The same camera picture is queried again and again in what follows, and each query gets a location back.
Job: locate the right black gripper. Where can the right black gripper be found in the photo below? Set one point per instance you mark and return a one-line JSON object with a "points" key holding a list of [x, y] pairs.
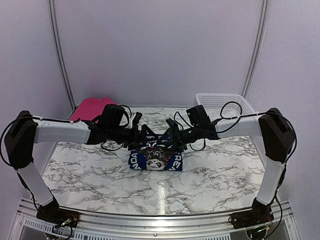
{"points": [[180, 144]]}

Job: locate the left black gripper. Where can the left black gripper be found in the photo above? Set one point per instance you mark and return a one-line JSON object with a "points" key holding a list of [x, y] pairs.
{"points": [[135, 139]]}

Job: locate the blue garment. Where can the blue garment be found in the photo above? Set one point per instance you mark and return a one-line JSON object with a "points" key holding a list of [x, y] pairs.
{"points": [[156, 154]]}

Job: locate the pink trousers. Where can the pink trousers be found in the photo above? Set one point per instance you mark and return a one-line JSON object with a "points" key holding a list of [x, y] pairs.
{"points": [[89, 108]]}

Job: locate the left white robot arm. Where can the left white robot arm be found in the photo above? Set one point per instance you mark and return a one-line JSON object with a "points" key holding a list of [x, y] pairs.
{"points": [[22, 133]]}

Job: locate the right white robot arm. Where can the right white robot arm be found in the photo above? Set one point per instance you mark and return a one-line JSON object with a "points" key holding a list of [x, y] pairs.
{"points": [[278, 141]]}

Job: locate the white plastic laundry basket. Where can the white plastic laundry basket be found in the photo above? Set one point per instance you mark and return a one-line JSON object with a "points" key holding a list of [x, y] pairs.
{"points": [[232, 105]]}

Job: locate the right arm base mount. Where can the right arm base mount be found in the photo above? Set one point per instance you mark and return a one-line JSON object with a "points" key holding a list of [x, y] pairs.
{"points": [[258, 215]]}

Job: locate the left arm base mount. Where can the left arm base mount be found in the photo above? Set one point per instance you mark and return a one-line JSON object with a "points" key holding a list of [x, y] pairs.
{"points": [[58, 216]]}

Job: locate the aluminium front frame rail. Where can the aluminium front frame rail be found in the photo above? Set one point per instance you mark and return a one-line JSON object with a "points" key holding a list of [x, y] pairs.
{"points": [[208, 226]]}

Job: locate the right aluminium corner post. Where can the right aluminium corner post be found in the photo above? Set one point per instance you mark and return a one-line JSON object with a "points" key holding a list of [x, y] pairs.
{"points": [[263, 16]]}

